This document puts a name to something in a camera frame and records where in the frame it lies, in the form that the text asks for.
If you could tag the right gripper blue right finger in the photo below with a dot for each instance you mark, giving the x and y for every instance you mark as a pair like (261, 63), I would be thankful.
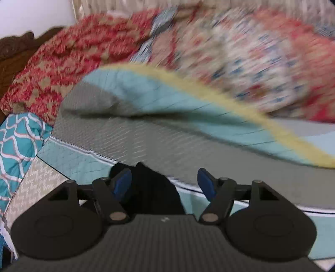
(207, 183)

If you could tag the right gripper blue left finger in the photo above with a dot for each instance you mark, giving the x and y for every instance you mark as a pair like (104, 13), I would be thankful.
(121, 183)

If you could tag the black pants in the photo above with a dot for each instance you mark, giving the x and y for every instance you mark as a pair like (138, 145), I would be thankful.
(150, 192)

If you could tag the teal grey patchwork quilt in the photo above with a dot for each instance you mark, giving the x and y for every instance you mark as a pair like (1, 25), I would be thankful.
(274, 204)

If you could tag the teal white patterned pillow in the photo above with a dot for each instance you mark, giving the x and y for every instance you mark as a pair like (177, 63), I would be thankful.
(22, 137)

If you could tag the red beige patterned blanket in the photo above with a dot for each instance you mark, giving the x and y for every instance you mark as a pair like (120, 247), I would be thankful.
(107, 39)

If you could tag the floral patchwork blanket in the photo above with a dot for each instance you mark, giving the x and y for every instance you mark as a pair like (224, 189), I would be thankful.
(279, 65)

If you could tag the carved wooden headboard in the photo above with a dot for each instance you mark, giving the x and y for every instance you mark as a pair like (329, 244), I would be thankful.
(15, 60)

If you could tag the beige patterned curtain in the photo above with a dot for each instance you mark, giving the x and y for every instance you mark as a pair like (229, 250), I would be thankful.
(321, 11)

